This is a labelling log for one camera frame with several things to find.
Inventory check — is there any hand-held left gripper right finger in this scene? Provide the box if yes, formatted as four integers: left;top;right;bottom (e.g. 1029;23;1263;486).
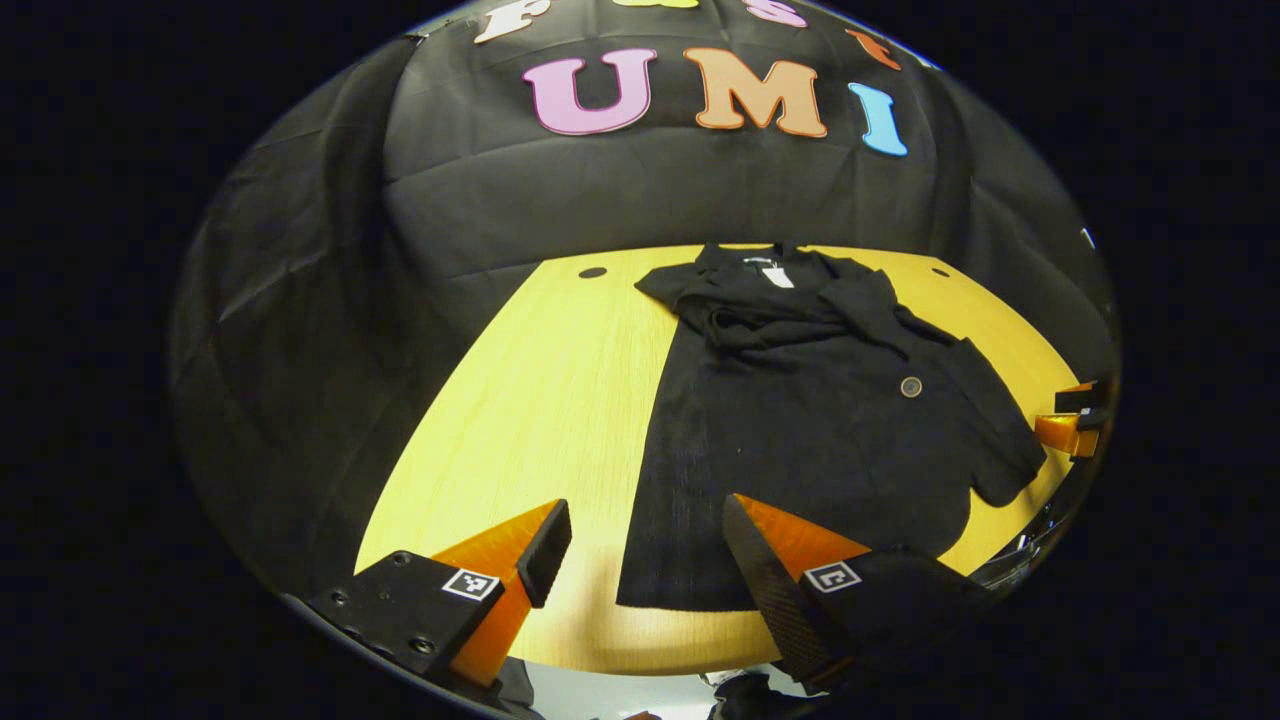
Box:
722;492;991;691

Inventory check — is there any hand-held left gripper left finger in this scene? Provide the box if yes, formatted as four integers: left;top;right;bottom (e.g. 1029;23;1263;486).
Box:
305;498;573;691

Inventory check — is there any black button shirt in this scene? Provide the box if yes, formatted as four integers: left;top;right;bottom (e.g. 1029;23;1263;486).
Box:
615;240;1049;611

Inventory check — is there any black backdrop cloth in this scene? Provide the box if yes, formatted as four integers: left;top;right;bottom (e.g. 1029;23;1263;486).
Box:
170;0;1116;601

